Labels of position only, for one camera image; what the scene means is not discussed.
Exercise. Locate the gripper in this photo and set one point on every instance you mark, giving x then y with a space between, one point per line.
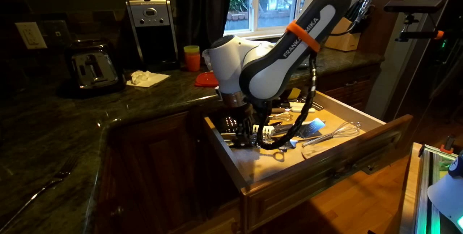
243 115

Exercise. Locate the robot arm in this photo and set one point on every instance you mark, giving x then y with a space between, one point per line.
275 67

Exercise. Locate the red lid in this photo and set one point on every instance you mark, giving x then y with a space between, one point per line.
206 80

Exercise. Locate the metal bottle opener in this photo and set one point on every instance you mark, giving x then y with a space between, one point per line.
277 155

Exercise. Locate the wooden kitchen drawer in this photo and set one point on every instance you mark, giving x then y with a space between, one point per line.
325 169

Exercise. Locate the metal grater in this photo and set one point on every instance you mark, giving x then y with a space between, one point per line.
228 122

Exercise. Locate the white slotted spatula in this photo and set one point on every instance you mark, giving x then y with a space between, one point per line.
266 130

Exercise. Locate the yellow utensil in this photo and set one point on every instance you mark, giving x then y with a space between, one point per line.
293 93

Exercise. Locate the clear plastic cup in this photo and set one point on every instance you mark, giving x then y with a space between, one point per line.
207 59

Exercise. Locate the metal spatula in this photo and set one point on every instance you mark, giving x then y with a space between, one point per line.
311 127

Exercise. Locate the stack of orange green cups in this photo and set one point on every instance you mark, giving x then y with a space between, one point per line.
192 59

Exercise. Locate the wooden spatula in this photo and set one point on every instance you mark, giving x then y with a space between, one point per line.
316 150

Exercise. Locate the white paper napkin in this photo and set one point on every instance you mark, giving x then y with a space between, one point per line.
146 78

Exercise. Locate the wooden cabinet drawers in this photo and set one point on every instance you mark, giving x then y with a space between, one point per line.
349 85

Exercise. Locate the dark curtain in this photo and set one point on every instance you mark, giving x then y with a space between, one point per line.
202 9

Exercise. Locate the window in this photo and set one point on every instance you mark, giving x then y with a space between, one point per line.
264 2

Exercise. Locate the wooden knife block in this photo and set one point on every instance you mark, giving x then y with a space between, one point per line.
342 38

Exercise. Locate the silver black coffee maker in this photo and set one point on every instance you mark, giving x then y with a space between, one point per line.
153 28

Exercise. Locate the chrome toaster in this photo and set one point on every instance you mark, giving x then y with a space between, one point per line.
94 68

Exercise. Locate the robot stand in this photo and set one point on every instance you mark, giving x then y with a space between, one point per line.
421 190

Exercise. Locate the orange clamp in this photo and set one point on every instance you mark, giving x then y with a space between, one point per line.
447 146

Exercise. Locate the metal fork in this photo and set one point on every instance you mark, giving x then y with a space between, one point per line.
43 188

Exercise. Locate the white cap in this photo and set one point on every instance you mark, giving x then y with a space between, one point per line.
448 194

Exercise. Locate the camera on mount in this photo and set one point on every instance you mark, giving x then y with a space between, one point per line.
412 7

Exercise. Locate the dark switch plate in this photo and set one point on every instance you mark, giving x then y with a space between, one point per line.
57 34

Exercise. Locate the white wall socket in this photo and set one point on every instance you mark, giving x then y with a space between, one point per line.
31 35

